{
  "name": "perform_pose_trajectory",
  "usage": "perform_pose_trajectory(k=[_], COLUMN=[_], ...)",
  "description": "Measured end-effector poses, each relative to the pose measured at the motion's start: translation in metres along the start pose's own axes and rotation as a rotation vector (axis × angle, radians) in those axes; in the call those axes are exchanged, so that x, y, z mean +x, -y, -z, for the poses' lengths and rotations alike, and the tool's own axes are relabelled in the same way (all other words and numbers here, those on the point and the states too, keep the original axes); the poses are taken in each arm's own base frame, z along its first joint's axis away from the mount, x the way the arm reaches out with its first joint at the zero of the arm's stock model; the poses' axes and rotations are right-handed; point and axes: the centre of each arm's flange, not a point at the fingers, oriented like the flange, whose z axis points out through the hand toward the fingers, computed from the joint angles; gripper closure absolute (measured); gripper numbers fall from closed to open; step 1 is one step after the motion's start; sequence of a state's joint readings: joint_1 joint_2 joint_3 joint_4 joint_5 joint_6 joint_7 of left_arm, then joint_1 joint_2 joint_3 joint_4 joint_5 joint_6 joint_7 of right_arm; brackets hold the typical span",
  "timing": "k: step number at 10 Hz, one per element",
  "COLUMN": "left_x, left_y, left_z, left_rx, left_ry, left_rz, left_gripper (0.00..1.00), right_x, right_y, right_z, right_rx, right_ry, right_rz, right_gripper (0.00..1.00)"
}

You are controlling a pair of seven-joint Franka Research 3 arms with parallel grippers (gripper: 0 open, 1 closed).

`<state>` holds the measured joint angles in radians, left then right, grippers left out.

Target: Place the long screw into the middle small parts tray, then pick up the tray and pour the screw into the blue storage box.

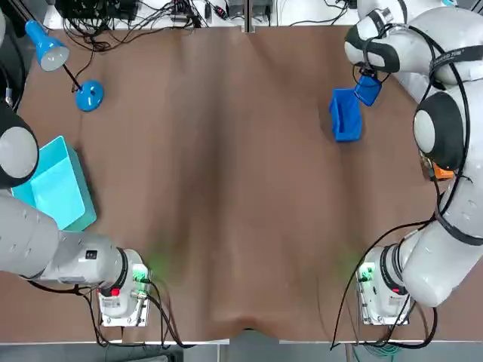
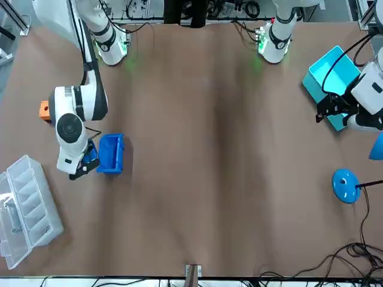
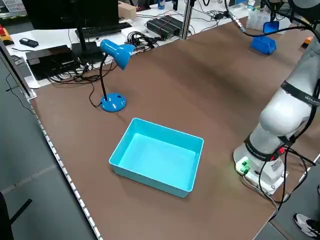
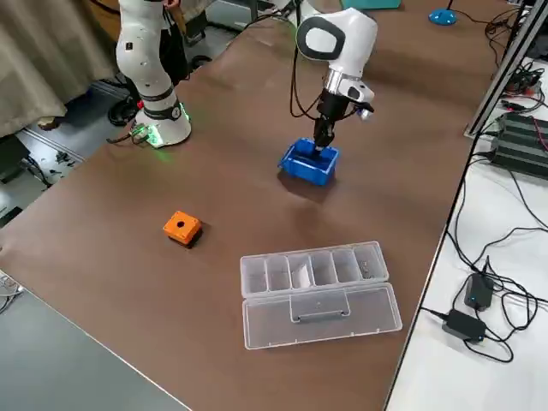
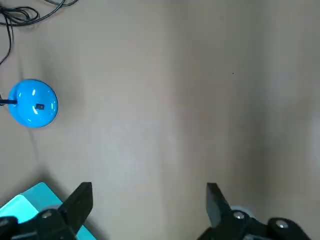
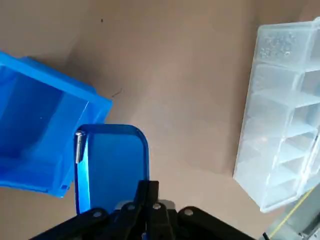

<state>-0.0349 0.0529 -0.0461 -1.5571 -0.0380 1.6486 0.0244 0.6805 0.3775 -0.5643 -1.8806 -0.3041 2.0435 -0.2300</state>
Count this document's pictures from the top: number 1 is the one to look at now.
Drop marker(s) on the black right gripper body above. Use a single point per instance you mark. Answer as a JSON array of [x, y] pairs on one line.
[[368, 70]]

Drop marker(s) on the small blue parts tray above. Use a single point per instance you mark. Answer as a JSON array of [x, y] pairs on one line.
[[367, 92]]

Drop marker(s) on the aluminium camera post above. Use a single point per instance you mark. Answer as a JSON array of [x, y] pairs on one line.
[[249, 15]]

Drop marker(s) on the black flat docking device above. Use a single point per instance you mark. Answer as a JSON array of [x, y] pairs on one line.
[[98, 7]]

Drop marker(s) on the cyan storage box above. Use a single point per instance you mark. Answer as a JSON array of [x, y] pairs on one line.
[[56, 184]]

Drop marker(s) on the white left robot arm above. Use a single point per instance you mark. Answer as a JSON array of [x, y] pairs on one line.
[[22, 234]]

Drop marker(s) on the orange button box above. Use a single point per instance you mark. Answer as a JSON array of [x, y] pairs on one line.
[[443, 172]]

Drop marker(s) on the dark blue storage bin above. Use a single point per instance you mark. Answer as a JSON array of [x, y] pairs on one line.
[[345, 120]]

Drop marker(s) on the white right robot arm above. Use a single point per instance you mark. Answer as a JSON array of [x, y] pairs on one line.
[[445, 256]]

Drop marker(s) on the blue desk lamp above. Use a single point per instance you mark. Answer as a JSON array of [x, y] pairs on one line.
[[88, 96]]

